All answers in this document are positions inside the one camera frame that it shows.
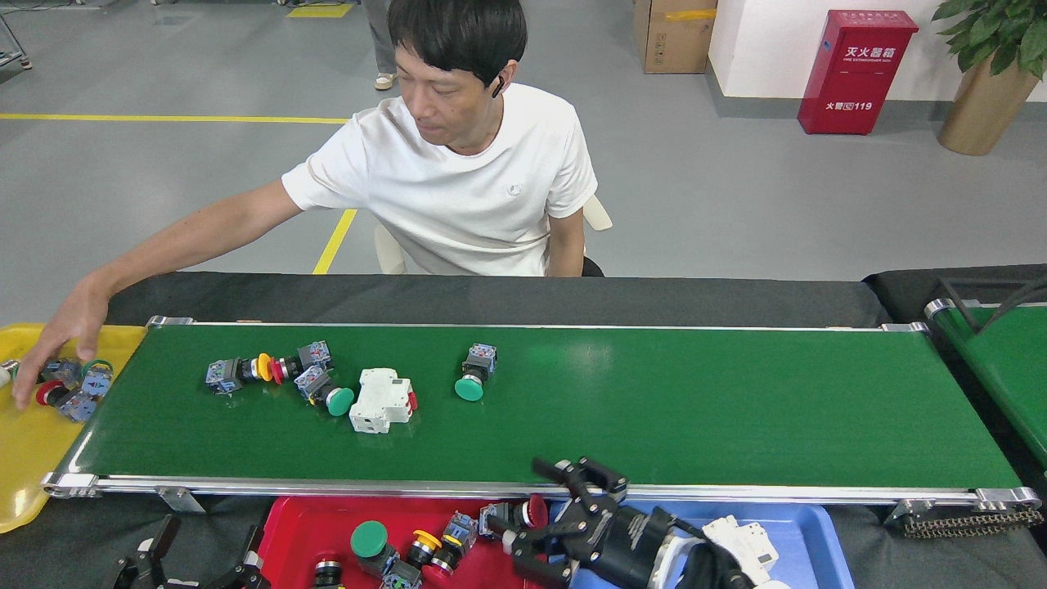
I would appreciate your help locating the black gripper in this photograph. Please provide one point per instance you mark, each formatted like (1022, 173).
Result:
(630, 544)

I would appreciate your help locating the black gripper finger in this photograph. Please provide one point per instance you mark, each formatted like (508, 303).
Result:
(245, 573)
(143, 573)

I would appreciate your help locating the red push button switch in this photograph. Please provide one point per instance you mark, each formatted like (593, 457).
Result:
(536, 511)
(47, 393)
(462, 532)
(315, 356)

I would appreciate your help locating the yellow push button switch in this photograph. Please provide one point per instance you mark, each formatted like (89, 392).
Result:
(221, 376)
(425, 540)

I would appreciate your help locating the white circuit breaker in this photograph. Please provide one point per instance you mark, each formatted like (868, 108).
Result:
(380, 401)
(740, 544)

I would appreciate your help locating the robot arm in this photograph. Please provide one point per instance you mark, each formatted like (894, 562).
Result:
(712, 568)

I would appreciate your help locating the person's right forearm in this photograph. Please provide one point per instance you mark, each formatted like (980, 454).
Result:
(155, 258)

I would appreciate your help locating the long green conveyor belt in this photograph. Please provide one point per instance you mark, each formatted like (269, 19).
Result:
(654, 393)

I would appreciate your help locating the yellow plastic tray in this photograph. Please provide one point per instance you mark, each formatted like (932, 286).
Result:
(24, 458)

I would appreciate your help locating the short green conveyor belt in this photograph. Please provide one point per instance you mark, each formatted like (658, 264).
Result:
(998, 360)

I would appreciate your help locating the person's right hand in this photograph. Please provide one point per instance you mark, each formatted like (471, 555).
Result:
(74, 323)

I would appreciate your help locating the red plastic bin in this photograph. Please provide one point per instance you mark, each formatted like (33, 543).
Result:
(294, 532)

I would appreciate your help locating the blue plastic bin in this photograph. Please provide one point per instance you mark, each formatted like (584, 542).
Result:
(810, 556)

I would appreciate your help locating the grey office chair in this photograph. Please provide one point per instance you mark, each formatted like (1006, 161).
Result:
(388, 249)

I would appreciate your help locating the person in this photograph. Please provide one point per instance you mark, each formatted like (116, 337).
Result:
(380, 41)
(450, 196)

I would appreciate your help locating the black earpiece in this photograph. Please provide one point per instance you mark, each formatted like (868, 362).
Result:
(497, 86)

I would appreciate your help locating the brown cardboard box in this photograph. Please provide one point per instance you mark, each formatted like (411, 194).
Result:
(675, 37)

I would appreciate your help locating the metal rack on wheels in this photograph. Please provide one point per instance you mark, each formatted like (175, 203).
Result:
(27, 63)

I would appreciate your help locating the red fire extinguisher box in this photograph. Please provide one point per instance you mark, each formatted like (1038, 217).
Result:
(855, 74)

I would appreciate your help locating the potted plant gold pot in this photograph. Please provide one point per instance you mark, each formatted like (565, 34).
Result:
(981, 106)

